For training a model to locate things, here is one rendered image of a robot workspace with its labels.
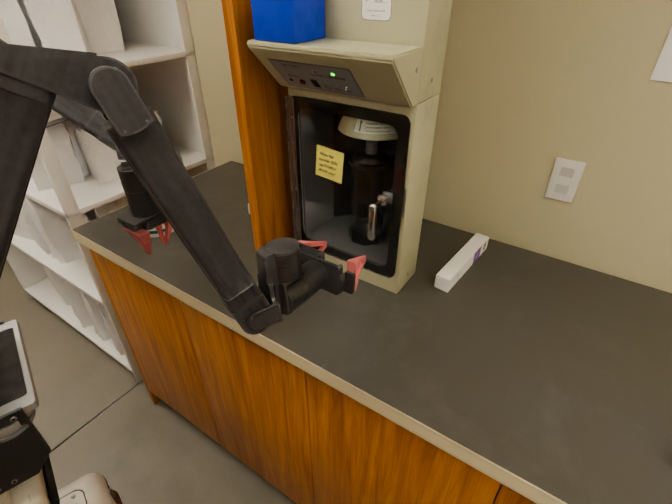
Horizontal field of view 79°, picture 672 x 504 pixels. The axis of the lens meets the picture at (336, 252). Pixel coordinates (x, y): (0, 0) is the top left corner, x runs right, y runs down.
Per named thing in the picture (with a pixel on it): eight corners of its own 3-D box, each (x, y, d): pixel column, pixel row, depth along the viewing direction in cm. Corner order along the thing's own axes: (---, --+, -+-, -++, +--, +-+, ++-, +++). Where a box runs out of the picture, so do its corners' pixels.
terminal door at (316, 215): (298, 241, 115) (289, 93, 93) (394, 279, 101) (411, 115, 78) (296, 242, 115) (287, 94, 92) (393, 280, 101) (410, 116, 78)
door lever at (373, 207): (385, 232, 95) (375, 229, 96) (388, 195, 89) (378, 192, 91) (374, 243, 91) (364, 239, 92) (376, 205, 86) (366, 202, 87)
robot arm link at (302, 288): (266, 312, 72) (291, 322, 69) (260, 279, 69) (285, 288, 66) (291, 293, 77) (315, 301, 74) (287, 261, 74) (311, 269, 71)
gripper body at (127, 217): (176, 212, 91) (168, 182, 87) (136, 233, 84) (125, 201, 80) (158, 205, 94) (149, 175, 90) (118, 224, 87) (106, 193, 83)
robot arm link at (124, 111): (65, 75, 48) (71, 79, 40) (111, 56, 50) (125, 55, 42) (232, 316, 73) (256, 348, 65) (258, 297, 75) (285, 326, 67)
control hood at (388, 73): (286, 83, 92) (283, 33, 86) (418, 105, 77) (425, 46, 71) (250, 94, 84) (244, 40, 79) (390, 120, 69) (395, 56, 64)
